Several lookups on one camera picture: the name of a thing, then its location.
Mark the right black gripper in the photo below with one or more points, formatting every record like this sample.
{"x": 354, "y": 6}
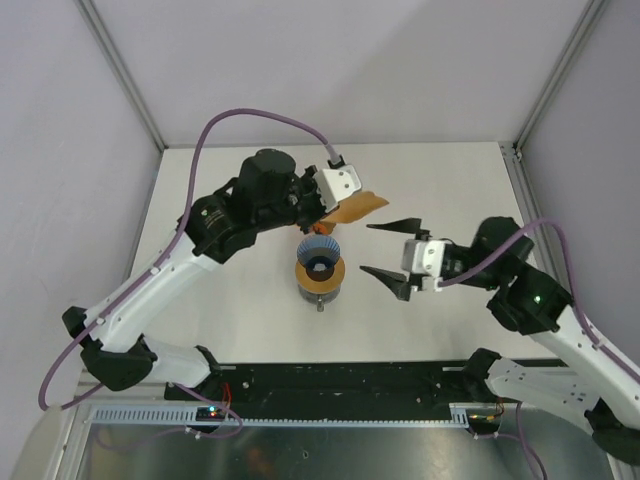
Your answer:
{"x": 395, "y": 281}

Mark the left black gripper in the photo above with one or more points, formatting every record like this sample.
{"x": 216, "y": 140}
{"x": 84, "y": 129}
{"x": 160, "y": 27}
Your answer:
{"x": 308, "y": 181}

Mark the blue ribbed dripper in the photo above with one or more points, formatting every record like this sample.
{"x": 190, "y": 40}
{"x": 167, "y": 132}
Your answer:
{"x": 318, "y": 249}

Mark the wooden ring dripper stand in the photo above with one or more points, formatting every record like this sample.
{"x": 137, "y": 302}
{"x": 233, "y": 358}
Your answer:
{"x": 321, "y": 282}

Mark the glass coffee server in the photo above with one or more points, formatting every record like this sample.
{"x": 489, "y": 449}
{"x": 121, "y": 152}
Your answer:
{"x": 319, "y": 300}

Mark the orange coffee filter holder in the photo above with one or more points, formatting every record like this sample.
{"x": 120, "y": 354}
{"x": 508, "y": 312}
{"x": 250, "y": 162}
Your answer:
{"x": 320, "y": 228}

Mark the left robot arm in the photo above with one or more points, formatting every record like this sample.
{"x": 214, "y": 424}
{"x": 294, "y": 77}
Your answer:
{"x": 115, "y": 349}

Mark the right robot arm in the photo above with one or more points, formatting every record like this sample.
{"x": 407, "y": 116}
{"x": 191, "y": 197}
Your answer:
{"x": 530, "y": 304}

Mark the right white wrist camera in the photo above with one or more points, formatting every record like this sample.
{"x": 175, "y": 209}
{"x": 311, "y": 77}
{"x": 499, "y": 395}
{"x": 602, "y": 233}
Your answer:
{"x": 423, "y": 261}

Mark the left aluminium frame post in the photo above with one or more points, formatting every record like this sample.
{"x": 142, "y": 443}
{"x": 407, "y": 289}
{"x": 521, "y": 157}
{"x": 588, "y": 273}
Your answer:
{"x": 117, "y": 65}

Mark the aluminium frame post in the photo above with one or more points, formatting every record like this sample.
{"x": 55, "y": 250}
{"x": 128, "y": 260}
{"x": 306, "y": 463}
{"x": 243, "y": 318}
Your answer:
{"x": 571, "y": 51}
{"x": 117, "y": 65}

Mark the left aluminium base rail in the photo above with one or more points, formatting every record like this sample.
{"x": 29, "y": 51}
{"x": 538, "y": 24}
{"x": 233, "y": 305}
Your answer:
{"x": 84, "y": 391}

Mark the right aluminium side rail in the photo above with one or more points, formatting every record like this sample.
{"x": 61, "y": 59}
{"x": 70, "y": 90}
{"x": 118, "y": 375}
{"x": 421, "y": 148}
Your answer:
{"x": 530, "y": 200}

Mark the right aluminium frame post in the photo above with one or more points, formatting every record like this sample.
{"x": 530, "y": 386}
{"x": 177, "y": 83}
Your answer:
{"x": 571, "y": 51}

